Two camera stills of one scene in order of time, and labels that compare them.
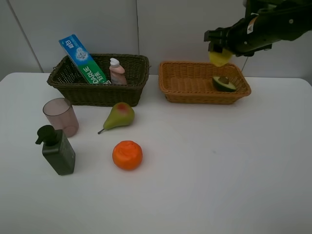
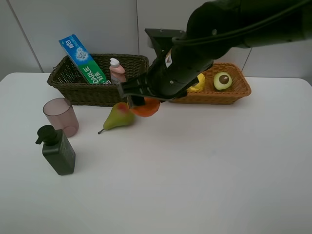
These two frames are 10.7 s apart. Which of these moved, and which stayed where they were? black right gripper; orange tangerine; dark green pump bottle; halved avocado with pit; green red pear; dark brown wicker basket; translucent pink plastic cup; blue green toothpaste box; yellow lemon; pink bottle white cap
Moved: black right gripper; yellow lemon; halved avocado with pit; orange tangerine
Stayed: blue green toothpaste box; translucent pink plastic cup; pink bottle white cap; dark brown wicker basket; green red pear; dark green pump bottle
